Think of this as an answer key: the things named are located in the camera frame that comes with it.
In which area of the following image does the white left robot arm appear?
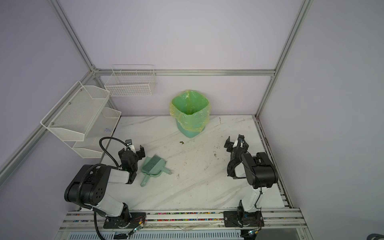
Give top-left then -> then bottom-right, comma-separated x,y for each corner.
64,146 -> 146,229

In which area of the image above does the aluminium frame post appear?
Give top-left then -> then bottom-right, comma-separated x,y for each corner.
48,0 -> 96,72

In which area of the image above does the green hand brush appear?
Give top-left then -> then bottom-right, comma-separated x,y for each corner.
142,155 -> 173,175

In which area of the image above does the green plastic dustpan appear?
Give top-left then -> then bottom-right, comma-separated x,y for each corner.
141,155 -> 168,187

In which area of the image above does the green trash bin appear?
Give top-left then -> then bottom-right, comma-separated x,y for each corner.
169,89 -> 211,139

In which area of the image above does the white mesh wall shelf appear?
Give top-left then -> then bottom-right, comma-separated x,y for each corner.
41,82 -> 121,159

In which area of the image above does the yellow-green bin liner bag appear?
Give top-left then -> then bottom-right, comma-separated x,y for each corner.
169,89 -> 211,133

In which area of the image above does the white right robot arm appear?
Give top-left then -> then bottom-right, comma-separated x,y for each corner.
224,135 -> 279,230

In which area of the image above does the white wire wall basket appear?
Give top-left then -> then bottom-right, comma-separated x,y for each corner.
105,65 -> 157,97

